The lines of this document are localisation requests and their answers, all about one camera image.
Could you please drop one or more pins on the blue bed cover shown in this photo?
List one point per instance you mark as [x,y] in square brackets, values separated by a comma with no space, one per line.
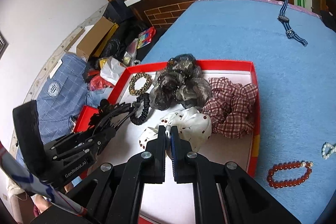
[296,86]

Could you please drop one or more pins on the blue striped strap watch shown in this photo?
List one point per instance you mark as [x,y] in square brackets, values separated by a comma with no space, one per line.
[284,20]

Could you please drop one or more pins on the blue plaid cloth bag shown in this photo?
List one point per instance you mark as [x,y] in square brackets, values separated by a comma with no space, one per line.
[63,96]

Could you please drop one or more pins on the white dotted scrunchie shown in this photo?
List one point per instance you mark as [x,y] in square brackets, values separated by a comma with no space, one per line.
[193,126]

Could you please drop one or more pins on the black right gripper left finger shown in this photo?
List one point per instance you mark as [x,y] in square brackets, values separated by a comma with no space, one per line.
[128,180]

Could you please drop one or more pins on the leopard print scrunchie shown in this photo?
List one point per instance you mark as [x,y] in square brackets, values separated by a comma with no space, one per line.
[140,84]

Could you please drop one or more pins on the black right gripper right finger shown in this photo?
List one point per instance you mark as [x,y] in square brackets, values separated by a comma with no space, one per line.
[209,180]

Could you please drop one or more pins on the grey black mesh scrunchie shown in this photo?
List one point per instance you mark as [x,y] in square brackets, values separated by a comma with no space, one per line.
[180,82]

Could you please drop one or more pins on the small red box lid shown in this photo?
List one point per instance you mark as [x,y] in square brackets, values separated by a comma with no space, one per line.
[83,120]

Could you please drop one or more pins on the red white tray box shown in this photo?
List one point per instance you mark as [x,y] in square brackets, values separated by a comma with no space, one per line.
[171,202]

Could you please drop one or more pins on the red white plaid scrunchie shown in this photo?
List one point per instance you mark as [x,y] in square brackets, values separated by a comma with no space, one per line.
[231,107]

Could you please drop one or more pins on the cardboard box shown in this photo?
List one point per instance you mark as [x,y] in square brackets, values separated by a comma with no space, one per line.
[92,39]

